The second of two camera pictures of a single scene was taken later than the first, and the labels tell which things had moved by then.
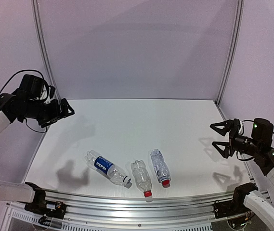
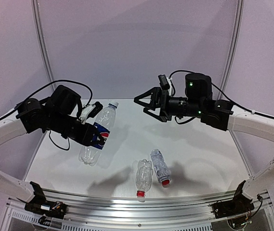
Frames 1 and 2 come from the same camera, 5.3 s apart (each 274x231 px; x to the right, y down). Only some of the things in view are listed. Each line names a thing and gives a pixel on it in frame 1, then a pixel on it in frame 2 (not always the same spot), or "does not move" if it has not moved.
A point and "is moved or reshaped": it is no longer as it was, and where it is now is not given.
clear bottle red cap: [142, 177] is moved or reshaped
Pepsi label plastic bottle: [103, 166] -> [88, 154]
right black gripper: [232, 138] -> [162, 103]
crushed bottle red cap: [161, 168] does not move
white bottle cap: [127, 180] -> [114, 103]
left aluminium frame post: [36, 6] does not move
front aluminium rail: [137, 212] does not move
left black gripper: [61, 110] -> [88, 134]
